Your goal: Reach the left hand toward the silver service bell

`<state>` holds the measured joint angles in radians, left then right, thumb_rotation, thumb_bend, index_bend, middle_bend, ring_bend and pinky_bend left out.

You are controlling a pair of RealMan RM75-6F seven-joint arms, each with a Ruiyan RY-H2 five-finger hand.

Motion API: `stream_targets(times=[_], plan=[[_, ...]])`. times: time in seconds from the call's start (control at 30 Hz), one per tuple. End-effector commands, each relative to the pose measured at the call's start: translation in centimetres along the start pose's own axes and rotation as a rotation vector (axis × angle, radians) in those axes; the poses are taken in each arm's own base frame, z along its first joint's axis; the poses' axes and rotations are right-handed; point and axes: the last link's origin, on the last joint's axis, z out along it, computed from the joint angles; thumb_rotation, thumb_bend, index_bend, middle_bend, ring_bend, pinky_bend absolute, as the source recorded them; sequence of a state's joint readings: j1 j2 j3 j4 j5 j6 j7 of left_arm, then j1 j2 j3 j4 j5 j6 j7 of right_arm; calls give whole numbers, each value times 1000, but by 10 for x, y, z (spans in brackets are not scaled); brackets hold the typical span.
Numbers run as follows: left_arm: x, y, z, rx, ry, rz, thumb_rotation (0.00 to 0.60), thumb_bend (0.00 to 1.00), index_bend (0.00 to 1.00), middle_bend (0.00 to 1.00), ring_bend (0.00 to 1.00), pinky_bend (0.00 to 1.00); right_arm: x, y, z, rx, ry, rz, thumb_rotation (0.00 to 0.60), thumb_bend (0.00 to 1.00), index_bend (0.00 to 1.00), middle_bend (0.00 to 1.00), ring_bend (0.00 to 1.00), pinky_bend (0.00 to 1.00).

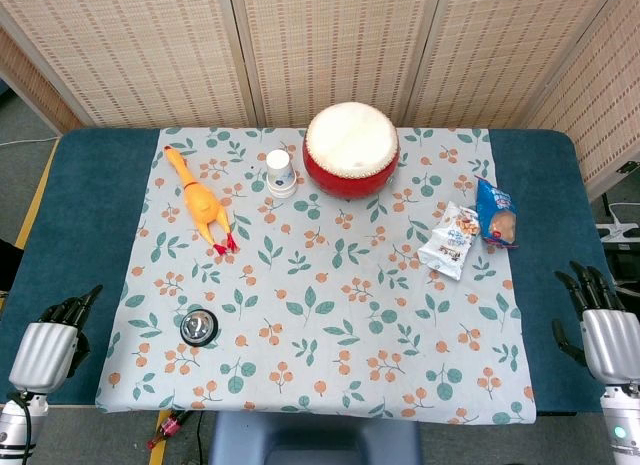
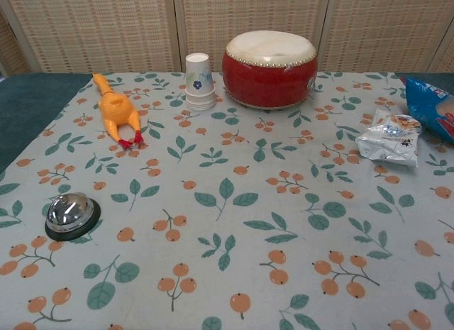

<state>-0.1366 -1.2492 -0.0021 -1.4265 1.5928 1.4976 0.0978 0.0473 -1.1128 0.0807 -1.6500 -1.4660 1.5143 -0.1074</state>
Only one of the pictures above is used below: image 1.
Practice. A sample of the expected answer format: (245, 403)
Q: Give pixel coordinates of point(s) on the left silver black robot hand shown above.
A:
(42, 352)

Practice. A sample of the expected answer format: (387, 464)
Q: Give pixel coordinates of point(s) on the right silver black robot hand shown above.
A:
(605, 335)

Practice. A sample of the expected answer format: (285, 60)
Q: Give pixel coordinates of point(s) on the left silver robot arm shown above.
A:
(17, 425)

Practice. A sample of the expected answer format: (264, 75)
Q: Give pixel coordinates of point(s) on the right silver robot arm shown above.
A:
(622, 425)

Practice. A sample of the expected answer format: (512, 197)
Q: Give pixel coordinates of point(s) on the silver call bell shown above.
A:
(199, 326)

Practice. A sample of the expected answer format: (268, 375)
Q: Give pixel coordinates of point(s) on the red soda bottle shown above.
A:
(167, 429)

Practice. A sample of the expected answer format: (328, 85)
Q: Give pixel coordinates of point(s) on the blue snack packet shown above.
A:
(496, 215)

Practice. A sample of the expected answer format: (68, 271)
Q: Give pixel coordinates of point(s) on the white snack packet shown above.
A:
(450, 240)

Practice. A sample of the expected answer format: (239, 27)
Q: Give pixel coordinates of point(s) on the yellow rubber chicken toy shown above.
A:
(200, 200)

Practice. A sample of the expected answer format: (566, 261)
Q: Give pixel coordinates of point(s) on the floral leaf print tablecloth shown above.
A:
(320, 295)

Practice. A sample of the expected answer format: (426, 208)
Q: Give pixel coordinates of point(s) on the white paper cup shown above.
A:
(279, 172)

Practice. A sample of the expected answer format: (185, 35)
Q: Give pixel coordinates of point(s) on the red drum white skin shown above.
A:
(350, 155)

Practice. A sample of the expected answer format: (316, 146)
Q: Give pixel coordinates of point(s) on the woven folding screen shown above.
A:
(320, 50)

